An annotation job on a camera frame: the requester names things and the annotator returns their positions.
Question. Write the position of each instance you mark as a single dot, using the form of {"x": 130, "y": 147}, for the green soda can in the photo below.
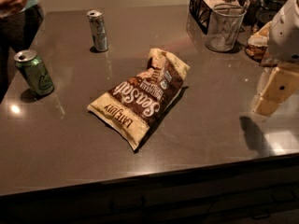
{"x": 34, "y": 71}

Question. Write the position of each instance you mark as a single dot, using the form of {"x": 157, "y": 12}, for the black wire basket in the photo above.
{"x": 202, "y": 9}

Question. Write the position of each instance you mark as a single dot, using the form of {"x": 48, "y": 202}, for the dark cabinet drawers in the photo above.
{"x": 207, "y": 195}

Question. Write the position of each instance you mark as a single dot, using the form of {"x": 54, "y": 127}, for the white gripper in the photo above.
{"x": 285, "y": 37}

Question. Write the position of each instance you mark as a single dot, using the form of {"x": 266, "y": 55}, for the wire mesh cup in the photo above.
{"x": 224, "y": 26}

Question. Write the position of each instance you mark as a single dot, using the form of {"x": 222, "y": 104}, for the snack bag by arm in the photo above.
{"x": 257, "y": 43}

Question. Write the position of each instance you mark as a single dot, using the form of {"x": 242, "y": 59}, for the brown chip bag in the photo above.
{"x": 132, "y": 107}

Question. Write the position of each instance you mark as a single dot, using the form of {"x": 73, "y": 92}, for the silver slim can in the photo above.
{"x": 98, "y": 29}

